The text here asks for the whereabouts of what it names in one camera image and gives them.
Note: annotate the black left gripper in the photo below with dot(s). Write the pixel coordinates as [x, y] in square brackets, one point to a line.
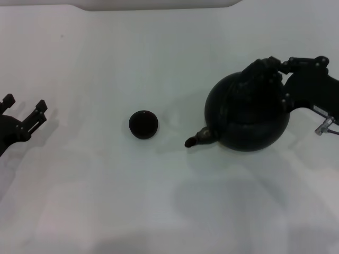
[8, 129]

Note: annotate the black round teapot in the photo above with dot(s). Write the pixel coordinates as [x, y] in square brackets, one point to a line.
[246, 116]

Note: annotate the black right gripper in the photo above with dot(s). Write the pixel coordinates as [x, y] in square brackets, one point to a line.
[315, 90]

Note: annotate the small dark teacup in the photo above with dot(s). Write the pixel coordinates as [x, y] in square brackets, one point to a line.
[143, 125]

